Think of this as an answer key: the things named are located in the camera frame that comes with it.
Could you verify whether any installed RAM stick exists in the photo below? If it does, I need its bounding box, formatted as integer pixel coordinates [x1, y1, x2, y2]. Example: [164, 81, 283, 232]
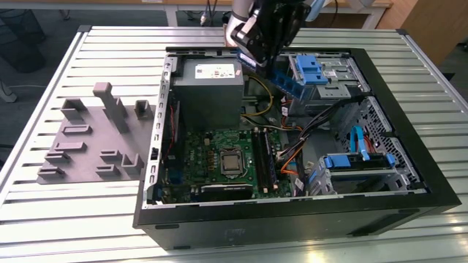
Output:
[265, 131, 277, 190]

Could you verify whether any blue plastic drive carrier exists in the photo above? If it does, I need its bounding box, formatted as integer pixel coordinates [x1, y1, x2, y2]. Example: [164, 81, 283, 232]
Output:
[296, 54, 328, 85]

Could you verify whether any white framed wooden desk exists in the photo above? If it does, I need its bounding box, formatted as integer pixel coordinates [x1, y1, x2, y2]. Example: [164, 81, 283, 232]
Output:
[164, 0, 395, 30]

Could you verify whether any metal drive cage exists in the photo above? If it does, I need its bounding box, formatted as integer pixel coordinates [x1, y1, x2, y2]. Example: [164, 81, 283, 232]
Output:
[287, 54, 371, 116]

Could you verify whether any grey power supply unit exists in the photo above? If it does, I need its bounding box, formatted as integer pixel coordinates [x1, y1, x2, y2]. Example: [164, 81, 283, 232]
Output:
[171, 58, 245, 129]

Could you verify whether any wooden cabinet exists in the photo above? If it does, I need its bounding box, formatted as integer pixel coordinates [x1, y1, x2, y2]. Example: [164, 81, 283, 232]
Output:
[380, 0, 468, 75]

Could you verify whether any green motherboard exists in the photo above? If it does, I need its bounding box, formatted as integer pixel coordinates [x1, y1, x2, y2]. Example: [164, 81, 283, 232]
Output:
[163, 128, 293, 203]

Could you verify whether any silver CPU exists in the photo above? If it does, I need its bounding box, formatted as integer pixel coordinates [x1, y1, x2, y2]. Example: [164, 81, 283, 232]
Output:
[221, 155, 243, 171]

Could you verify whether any hard disk in blue carrier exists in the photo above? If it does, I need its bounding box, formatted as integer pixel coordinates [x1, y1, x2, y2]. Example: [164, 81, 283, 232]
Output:
[323, 153, 396, 170]

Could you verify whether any metal disk bay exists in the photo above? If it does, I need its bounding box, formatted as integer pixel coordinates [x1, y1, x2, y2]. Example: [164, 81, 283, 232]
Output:
[307, 153, 425, 195]

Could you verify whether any black graphics card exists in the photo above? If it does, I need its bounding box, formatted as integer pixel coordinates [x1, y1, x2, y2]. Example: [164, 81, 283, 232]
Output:
[189, 183, 253, 203]

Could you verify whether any grey parts rack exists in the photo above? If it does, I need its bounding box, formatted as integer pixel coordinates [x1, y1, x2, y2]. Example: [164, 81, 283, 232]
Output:
[36, 82, 159, 186]

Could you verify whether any black mesh bin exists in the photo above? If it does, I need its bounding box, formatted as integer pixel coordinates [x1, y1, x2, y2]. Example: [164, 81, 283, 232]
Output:
[0, 9, 47, 73]

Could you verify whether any black open PC case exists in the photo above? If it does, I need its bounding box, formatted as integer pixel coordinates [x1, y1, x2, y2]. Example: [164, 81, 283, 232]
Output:
[132, 46, 463, 250]

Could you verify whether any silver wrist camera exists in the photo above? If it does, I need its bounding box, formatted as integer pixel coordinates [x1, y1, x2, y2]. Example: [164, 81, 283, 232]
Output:
[233, 16, 269, 66]

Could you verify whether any yellow wire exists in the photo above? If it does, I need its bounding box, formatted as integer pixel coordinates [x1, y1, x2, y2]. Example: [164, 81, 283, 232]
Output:
[240, 76, 275, 118]

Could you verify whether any black cable bundle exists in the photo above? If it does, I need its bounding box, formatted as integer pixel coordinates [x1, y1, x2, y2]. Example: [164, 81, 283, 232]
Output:
[280, 95, 367, 159]

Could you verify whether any blue flat wire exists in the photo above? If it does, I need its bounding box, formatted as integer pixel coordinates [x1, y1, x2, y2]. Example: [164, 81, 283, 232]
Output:
[349, 125, 371, 161]

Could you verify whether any orange wire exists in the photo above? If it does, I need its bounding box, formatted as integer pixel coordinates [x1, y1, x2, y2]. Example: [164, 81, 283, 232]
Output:
[280, 157, 304, 175]

